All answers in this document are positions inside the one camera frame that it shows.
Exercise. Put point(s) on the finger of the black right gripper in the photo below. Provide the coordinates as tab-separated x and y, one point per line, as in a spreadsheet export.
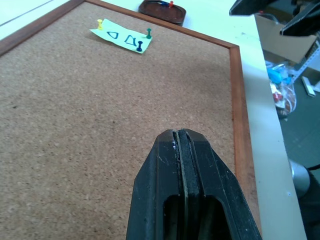
303	21
250	6

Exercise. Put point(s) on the brown cardboard box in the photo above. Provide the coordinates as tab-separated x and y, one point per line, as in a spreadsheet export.
285	42

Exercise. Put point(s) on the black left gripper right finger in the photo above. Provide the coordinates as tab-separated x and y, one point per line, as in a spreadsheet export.
220	200

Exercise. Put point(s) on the green push pin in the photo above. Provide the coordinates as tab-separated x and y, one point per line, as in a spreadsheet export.
149	33

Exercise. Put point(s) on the white perforated metal strut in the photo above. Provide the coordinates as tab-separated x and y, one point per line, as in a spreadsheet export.
306	62

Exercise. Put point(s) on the dark blue push pin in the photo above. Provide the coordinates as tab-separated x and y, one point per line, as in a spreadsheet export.
139	46

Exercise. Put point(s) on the white flat strip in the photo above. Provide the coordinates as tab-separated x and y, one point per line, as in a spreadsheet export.
308	86

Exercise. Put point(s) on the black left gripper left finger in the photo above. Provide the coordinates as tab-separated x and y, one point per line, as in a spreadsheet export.
155	190

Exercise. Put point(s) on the dark brown wooden tray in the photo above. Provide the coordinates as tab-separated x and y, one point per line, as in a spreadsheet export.
162	12

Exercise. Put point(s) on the yellow push pin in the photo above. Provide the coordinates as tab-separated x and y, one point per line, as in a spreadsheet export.
100	24

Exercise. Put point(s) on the cork board with wooden frame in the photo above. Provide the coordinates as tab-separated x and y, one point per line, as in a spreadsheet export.
100	112

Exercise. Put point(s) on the clear plastic bag with items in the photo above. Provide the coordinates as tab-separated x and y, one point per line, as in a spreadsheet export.
282	87

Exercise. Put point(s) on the green paper note with triangles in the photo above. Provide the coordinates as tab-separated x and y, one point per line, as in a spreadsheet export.
120	37

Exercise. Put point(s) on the silver metal cylinder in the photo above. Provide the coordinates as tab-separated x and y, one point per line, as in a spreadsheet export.
300	177

